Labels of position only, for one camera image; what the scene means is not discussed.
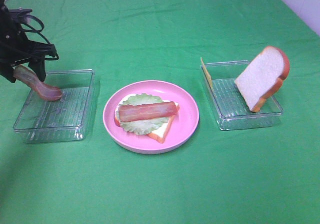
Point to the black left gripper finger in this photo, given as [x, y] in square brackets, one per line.
[7, 72]
[38, 67]

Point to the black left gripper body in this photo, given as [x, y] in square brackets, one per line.
[22, 42]

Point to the bacon strip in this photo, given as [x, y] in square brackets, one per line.
[45, 91]
[128, 113]

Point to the green lettuce leaf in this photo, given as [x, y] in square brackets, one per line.
[137, 99]

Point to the bread slice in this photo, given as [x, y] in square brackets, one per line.
[156, 129]
[263, 77]

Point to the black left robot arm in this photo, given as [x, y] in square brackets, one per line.
[22, 42]

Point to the left clear plastic tray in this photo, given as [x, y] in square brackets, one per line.
[66, 119]

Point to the clear plastic tray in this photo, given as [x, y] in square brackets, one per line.
[229, 108]
[66, 119]

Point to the green tablecloth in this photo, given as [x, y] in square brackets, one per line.
[265, 175]

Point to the pink round plate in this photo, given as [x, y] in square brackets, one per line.
[181, 129]

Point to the yellow cheese slice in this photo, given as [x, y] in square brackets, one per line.
[207, 74]

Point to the right clear plastic tray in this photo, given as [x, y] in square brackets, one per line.
[229, 108]

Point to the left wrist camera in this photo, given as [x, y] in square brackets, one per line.
[20, 15]

